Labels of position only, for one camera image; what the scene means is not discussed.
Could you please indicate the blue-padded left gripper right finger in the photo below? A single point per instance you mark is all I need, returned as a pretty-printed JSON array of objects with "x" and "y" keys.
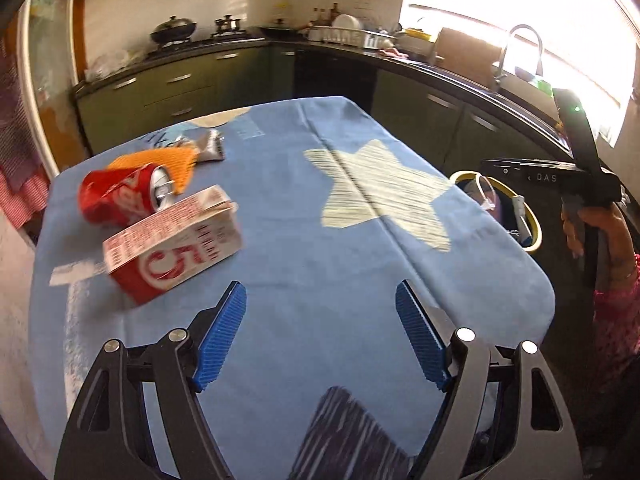
[{"x": 503, "y": 416}]

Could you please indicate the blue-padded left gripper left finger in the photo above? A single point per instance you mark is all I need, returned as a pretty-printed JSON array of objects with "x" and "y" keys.
[{"x": 108, "y": 436}]

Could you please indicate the red white milk carton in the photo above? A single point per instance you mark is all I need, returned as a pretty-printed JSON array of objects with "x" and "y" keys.
[{"x": 171, "y": 246}]

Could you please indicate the red crushed cola can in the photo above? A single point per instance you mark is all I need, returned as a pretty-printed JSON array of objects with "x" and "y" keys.
[{"x": 124, "y": 196}]

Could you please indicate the orange foam fruit net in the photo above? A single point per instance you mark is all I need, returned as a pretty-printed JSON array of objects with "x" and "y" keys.
[{"x": 178, "y": 160}]

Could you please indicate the pink patterned sleeve forearm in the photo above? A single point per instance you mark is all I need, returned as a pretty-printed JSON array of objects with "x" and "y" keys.
[{"x": 616, "y": 329}]

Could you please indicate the yellow-rimmed trash bin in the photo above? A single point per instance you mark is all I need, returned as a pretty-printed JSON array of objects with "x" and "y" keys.
[{"x": 504, "y": 205}]

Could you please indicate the green kitchen cabinets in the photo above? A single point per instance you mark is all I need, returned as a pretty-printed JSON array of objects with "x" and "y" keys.
[{"x": 450, "y": 121}]

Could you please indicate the chrome kitchen faucet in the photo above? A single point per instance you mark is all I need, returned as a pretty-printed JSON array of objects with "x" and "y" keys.
[{"x": 527, "y": 57}]

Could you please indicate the person's right hand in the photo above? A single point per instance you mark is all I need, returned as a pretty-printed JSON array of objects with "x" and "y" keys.
[{"x": 600, "y": 236}]

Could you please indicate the wooden cutting board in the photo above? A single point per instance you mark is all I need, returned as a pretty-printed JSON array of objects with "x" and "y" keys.
[{"x": 466, "y": 56}]

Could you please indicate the blue star-print tablecloth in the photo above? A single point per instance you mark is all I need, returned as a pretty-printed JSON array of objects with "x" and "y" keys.
[{"x": 320, "y": 300}]

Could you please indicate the checkered hanging apron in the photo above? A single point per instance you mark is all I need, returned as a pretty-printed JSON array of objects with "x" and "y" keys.
[{"x": 24, "y": 183}]

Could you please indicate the white dish rack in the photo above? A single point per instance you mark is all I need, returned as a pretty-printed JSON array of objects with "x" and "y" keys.
[{"x": 346, "y": 30}]

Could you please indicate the crumpled silver snack wrapper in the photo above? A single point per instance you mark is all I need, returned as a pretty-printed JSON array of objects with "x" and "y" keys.
[{"x": 207, "y": 144}]

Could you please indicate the black gas stove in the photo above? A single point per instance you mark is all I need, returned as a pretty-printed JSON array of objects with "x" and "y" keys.
[{"x": 226, "y": 29}]

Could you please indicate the black wok with lid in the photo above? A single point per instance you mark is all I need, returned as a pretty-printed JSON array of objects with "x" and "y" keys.
[{"x": 173, "y": 30}]

